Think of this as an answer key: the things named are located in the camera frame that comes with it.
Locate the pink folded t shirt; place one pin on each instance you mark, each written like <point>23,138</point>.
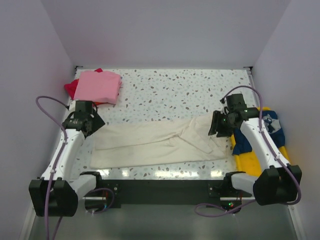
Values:
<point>111,86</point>

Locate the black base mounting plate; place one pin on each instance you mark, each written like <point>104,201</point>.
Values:
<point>164,192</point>

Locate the orange folded t shirt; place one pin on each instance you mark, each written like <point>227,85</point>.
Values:
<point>98,103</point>

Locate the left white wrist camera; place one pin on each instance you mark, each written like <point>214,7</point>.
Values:
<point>72,106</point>

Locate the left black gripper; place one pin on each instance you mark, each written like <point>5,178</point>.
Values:
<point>98,122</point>

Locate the navy blue t shirt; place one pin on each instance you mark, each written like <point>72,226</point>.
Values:
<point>273,126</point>

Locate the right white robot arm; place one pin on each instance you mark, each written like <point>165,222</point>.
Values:
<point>279,181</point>

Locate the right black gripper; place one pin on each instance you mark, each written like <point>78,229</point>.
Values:
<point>215,126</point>

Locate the aluminium frame rail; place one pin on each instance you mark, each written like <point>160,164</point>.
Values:
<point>159,94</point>

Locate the red folded t shirt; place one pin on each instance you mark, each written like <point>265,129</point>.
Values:
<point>71,87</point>

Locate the cream t shirt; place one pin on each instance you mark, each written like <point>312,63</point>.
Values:
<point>156,143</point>

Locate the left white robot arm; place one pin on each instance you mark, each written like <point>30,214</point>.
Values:
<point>54,193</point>

